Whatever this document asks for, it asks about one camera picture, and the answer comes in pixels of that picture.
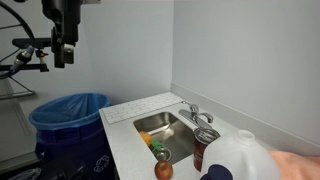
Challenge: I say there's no orange cloth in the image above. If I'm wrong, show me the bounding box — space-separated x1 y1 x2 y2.
270 151 320 180

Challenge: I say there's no stainless steel sink basin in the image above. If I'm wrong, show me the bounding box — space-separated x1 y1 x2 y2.
134 112 194 164

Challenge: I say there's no black camera on stand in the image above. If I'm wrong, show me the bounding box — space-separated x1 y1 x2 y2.
0 38 51 74

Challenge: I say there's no metal sink drain strainer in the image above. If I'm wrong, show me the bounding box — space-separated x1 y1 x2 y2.
153 147 172 161

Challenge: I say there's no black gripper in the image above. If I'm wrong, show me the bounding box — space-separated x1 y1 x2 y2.
51 28 75 68

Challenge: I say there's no chrome faucet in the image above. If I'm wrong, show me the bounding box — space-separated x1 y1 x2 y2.
179 101 214 129

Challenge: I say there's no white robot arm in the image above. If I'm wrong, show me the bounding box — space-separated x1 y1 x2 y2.
41 0 83 68

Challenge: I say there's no white tile pattern mat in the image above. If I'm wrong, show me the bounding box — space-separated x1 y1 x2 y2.
100 92 182 124

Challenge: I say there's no translucent plastic milk jug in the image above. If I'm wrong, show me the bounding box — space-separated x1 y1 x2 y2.
199 130 280 180

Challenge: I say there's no red tumbler with clear lid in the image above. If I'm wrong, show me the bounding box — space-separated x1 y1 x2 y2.
193 127 220 171

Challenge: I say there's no red apple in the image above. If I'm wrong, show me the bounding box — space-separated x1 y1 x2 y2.
154 160 173 180

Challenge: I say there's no blue recycling bin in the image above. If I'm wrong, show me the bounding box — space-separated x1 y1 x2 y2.
29 93 115 180

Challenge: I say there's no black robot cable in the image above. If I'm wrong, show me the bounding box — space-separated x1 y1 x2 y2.
0 0 36 79

